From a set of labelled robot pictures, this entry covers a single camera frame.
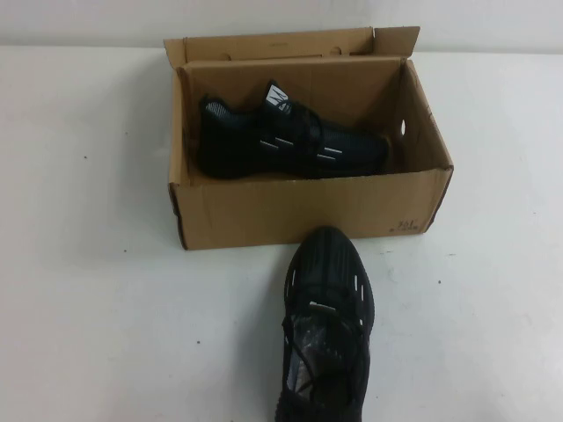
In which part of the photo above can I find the black mesh sneaker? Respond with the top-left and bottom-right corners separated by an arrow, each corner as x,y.
260,225 -> 391,422
196,78 -> 400,180

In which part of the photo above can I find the brown cardboard shoe box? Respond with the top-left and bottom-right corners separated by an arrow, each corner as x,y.
162,25 -> 456,253

